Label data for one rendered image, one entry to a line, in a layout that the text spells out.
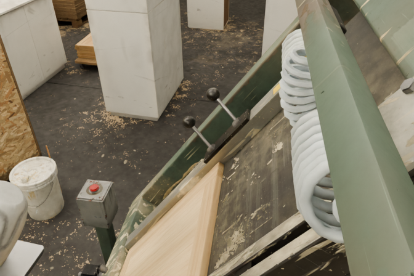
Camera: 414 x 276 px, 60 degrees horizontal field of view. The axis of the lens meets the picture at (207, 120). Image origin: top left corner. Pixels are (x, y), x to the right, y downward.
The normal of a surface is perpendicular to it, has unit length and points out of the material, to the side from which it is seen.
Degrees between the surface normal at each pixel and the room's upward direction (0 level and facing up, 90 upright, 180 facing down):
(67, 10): 90
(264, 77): 90
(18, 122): 90
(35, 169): 0
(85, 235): 0
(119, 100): 90
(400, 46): 55
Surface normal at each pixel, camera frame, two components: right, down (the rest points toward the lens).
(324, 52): -0.81, -0.54
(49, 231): -0.01, -0.83
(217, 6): -0.24, 0.54
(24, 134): 0.86, 0.28
